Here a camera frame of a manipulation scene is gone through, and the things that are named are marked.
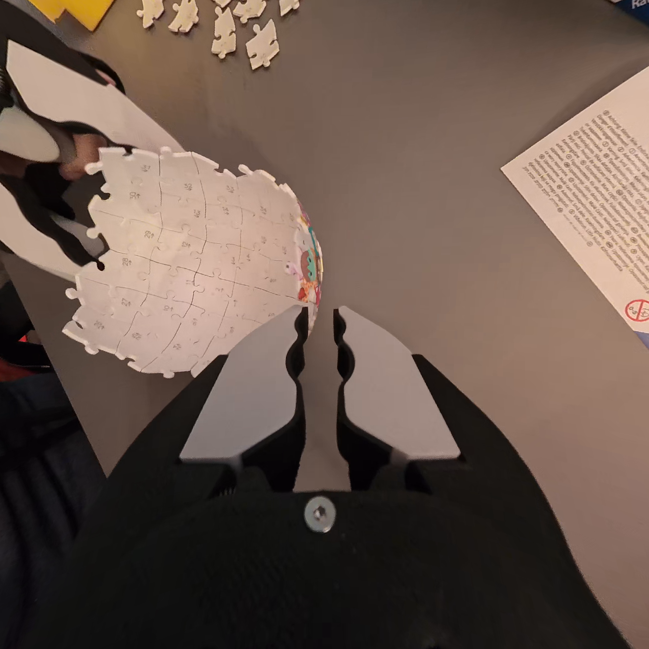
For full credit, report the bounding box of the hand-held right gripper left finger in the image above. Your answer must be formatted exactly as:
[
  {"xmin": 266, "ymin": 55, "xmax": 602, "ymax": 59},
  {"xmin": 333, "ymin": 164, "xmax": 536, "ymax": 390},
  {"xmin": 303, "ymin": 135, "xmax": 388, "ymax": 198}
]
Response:
[{"xmin": 179, "ymin": 304, "xmax": 310, "ymax": 492}]

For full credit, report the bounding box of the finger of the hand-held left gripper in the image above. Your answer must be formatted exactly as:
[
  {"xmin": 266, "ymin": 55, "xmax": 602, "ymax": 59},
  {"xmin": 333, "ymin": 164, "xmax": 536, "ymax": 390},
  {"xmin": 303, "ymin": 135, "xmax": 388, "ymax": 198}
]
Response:
[
  {"xmin": 0, "ymin": 172, "xmax": 111, "ymax": 283},
  {"xmin": 5, "ymin": 40, "xmax": 187, "ymax": 154}
]

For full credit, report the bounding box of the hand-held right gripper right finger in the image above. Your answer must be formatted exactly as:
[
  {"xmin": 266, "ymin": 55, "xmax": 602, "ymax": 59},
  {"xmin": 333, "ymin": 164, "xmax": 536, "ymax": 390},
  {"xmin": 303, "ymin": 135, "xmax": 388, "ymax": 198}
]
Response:
[{"xmin": 333, "ymin": 305, "xmax": 462, "ymax": 491}]

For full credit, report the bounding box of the partly built puzzle ball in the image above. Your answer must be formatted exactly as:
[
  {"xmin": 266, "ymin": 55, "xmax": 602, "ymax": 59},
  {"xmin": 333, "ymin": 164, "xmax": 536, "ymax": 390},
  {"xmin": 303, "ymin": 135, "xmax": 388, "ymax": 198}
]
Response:
[{"xmin": 62, "ymin": 146, "xmax": 325, "ymax": 379}]

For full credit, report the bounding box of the pile of white puzzle pieces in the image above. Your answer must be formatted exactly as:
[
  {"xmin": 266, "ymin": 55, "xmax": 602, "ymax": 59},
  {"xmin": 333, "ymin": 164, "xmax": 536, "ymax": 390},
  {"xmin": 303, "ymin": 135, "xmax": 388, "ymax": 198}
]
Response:
[{"xmin": 136, "ymin": 0, "xmax": 301, "ymax": 71}]

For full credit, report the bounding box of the person's left hand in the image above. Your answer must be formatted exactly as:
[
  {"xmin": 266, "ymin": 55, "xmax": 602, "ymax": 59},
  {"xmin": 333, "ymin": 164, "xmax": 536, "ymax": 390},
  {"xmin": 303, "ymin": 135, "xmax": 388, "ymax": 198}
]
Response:
[{"xmin": 58, "ymin": 134, "xmax": 104, "ymax": 181}]

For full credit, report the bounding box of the yellow plastic bin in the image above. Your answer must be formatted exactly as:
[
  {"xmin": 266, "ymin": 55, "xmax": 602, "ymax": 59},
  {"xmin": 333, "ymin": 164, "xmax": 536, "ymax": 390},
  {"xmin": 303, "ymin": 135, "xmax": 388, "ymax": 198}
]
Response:
[{"xmin": 28, "ymin": 0, "xmax": 117, "ymax": 32}]

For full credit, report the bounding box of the white instruction leaflet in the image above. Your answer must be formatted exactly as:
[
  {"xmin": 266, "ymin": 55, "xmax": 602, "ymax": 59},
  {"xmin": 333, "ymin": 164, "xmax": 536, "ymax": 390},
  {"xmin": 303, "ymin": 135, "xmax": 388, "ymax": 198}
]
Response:
[{"xmin": 501, "ymin": 66, "xmax": 649, "ymax": 351}]

